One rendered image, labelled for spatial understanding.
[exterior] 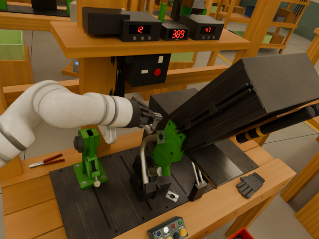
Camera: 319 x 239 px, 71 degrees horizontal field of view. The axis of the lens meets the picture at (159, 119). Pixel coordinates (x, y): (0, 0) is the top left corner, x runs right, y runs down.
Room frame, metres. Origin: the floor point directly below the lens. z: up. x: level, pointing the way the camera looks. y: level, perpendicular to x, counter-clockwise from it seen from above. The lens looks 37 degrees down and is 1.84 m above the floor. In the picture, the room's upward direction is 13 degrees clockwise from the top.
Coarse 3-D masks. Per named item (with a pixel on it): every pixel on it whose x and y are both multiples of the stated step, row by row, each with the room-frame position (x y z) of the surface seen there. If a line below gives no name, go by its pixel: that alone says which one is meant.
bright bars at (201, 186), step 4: (192, 164) 0.73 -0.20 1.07; (196, 172) 0.71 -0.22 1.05; (200, 172) 0.72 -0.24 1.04; (196, 176) 0.70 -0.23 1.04; (200, 176) 0.71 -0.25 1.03; (196, 180) 0.69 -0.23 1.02; (200, 180) 0.70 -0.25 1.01; (204, 180) 0.71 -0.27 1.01; (196, 184) 0.68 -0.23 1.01; (200, 184) 0.68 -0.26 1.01; (204, 184) 0.69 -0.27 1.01; (192, 188) 0.68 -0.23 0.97; (196, 188) 0.66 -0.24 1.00; (200, 188) 0.66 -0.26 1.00; (204, 188) 0.68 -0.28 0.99; (192, 192) 0.67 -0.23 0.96; (196, 192) 0.66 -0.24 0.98; (200, 192) 0.67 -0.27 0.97; (192, 196) 0.66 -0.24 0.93; (196, 196) 0.66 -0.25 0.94; (200, 196) 0.68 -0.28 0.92; (192, 200) 0.66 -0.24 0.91
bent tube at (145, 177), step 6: (156, 132) 0.73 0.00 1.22; (162, 132) 0.74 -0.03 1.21; (144, 138) 0.76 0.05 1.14; (150, 138) 0.74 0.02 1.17; (156, 138) 0.72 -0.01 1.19; (162, 138) 0.73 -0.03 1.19; (144, 144) 0.75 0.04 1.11; (144, 150) 0.74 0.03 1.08; (144, 156) 0.72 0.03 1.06; (144, 162) 0.70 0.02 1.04; (144, 168) 0.68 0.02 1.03; (144, 174) 0.67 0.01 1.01; (144, 180) 0.65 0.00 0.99
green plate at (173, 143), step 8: (168, 128) 0.75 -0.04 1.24; (168, 136) 0.73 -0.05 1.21; (176, 136) 0.70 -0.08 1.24; (184, 136) 0.68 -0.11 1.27; (160, 144) 0.73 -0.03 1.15; (168, 144) 0.71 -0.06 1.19; (176, 144) 0.68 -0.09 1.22; (152, 152) 0.73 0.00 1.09; (160, 152) 0.71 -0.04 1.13; (168, 152) 0.68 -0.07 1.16; (176, 152) 0.67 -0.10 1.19; (160, 160) 0.69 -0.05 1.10; (168, 160) 0.66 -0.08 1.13; (176, 160) 0.70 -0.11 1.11
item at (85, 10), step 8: (88, 8) 0.79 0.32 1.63; (96, 8) 0.81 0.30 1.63; (104, 8) 0.83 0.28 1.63; (88, 16) 0.74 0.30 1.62; (96, 16) 0.75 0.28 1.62; (104, 16) 0.77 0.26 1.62; (112, 16) 0.79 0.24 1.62; (120, 16) 0.81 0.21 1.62; (128, 16) 0.83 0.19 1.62; (88, 24) 0.74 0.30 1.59; (96, 24) 0.75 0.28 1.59; (104, 24) 0.77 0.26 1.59; (112, 24) 0.79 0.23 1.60; (120, 24) 0.81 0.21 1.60; (88, 32) 0.74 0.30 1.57; (96, 32) 0.75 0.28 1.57; (104, 32) 0.77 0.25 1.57; (112, 32) 0.79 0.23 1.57
